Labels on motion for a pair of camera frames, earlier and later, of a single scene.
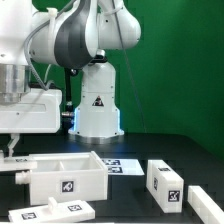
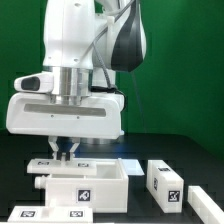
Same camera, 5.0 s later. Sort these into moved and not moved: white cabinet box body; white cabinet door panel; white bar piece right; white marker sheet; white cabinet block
Moved: white cabinet door panel; white cabinet box body
Not moved: white marker sheet; white bar piece right; white cabinet block
